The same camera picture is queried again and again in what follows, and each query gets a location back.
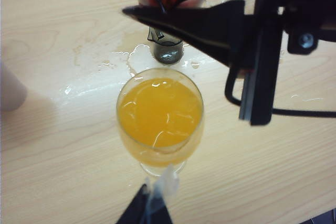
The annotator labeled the smoky grey measuring cup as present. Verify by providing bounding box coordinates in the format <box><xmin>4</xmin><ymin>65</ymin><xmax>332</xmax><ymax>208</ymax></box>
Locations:
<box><xmin>146</xmin><ymin>26</ymin><xmax>184</xmax><ymax>65</ymax></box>

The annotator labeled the beige paper cup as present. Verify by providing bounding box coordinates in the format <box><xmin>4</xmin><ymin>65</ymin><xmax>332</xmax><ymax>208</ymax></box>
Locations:
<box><xmin>0</xmin><ymin>61</ymin><xmax>28</xmax><ymax>112</ymax></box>

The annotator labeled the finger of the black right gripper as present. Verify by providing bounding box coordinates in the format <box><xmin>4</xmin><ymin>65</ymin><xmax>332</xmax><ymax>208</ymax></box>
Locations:
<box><xmin>122</xmin><ymin>0</ymin><xmax>246</xmax><ymax>68</ymax></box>

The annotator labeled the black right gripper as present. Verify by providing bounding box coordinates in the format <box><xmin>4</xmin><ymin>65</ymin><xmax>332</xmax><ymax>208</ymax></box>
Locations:
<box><xmin>230</xmin><ymin>0</ymin><xmax>336</xmax><ymax>127</ymax></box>

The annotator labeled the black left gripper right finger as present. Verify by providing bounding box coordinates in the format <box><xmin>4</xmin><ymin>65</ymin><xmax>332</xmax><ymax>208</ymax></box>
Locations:
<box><xmin>143</xmin><ymin>163</ymin><xmax>181</xmax><ymax>224</ymax></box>

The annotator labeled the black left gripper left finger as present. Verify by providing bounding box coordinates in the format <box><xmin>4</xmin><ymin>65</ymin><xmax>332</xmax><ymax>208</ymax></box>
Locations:
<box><xmin>115</xmin><ymin>183</ymin><xmax>149</xmax><ymax>224</ymax></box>

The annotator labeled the stemmed wine glass with juice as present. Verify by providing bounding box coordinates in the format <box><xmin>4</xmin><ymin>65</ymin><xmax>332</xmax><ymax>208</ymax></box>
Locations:
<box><xmin>116</xmin><ymin>67</ymin><xmax>206</xmax><ymax>177</ymax></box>

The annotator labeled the thick black cable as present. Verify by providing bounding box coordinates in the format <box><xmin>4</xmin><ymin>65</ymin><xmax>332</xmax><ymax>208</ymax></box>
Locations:
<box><xmin>225</xmin><ymin>68</ymin><xmax>336</xmax><ymax>119</ymax></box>

